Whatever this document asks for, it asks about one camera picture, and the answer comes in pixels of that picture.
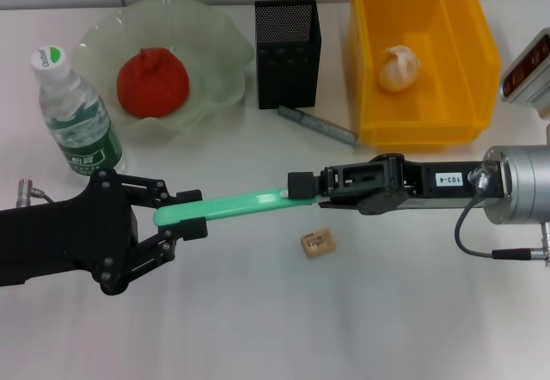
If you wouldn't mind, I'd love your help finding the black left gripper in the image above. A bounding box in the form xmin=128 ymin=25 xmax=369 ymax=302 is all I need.
xmin=0 ymin=169 xmax=211 ymax=298

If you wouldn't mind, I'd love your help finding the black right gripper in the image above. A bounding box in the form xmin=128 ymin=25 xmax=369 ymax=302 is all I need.
xmin=316 ymin=157 xmax=507 ymax=218

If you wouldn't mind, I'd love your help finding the green pen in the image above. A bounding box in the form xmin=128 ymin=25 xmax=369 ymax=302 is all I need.
xmin=153 ymin=185 xmax=319 ymax=229

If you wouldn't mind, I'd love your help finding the tan eraser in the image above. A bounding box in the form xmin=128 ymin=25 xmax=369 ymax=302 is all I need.
xmin=299 ymin=229 xmax=336 ymax=260

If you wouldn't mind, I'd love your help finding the silver grey pen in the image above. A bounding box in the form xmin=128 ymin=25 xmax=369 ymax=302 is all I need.
xmin=277 ymin=104 xmax=361 ymax=148

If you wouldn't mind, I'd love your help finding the red tomato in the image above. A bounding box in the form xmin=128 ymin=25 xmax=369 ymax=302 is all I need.
xmin=116 ymin=47 xmax=191 ymax=119

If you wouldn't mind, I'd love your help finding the clear green-label water bottle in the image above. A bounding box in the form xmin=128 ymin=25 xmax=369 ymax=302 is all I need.
xmin=29 ymin=46 xmax=128 ymax=183

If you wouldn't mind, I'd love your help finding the white garlic bulb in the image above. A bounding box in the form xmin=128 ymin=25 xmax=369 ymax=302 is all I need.
xmin=376 ymin=45 xmax=421 ymax=93

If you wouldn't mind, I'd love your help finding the black mesh pen holder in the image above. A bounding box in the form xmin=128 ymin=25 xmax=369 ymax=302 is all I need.
xmin=254 ymin=0 xmax=323 ymax=110

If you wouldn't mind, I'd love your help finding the translucent green fruit plate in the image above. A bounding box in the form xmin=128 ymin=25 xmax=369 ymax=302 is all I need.
xmin=70 ymin=0 xmax=255 ymax=144

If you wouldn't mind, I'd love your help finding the yellow plastic bin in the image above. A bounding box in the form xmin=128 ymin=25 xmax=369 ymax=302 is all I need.
xmin=347 ymin=0 xmax=503 ymax=152

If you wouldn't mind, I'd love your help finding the left gripper connector cable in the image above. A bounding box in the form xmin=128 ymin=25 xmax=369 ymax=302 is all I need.
xmin=15 ymin=177 xmax=56 ymax=207

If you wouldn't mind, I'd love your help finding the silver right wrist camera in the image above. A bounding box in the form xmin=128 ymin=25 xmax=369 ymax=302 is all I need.
xmin=498 ymin=27 xmax=550 ymax=119

